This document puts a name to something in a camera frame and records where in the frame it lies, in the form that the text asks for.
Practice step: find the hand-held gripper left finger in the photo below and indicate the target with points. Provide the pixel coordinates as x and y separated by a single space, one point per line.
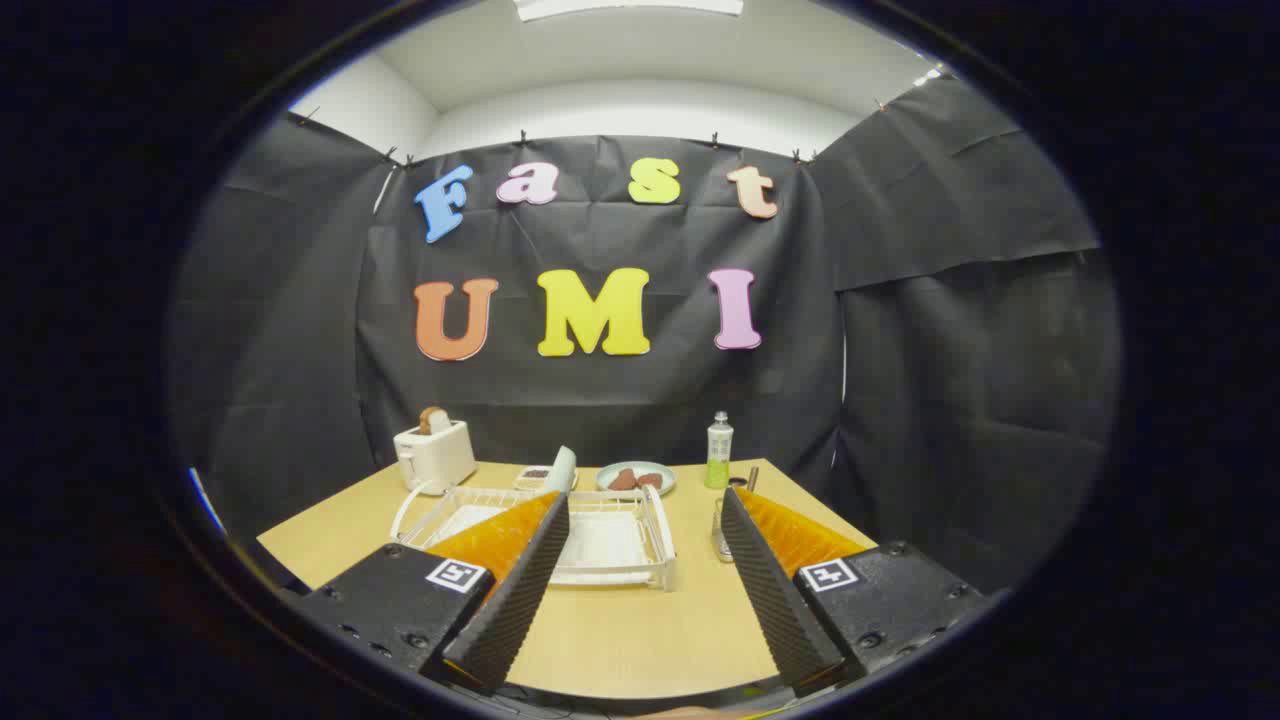
520 600

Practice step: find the white toaster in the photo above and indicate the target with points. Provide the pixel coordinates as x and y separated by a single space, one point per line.
440 460

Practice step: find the white drip tray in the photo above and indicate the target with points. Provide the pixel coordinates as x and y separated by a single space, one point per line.
610 545

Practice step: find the small divided condiment tray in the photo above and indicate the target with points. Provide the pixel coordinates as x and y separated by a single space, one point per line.
535 473

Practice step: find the green and white bottle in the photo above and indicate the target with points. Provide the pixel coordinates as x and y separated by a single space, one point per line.
719 465

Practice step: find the ceiling light panel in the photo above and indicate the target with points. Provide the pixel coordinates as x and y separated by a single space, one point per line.
630 6

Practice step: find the brown meat piece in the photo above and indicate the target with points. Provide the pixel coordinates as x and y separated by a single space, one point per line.
624 480
651 481

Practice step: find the black backdrop cloth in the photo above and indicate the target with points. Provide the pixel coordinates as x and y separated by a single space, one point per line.
620 400

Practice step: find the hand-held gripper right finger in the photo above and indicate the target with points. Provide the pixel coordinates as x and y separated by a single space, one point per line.
770 600

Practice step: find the light green plate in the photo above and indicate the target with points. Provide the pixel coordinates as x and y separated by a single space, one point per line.
563 468

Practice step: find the pale blue food plate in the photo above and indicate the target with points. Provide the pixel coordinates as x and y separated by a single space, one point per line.
668 478

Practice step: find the bread slice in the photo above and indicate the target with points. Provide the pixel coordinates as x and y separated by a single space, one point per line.
432 420

